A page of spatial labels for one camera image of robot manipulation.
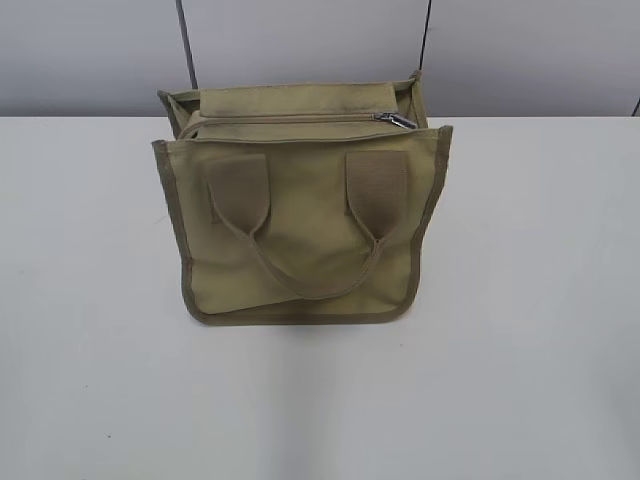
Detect yellow canvas tote bag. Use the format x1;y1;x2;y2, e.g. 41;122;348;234
153;74;453;326

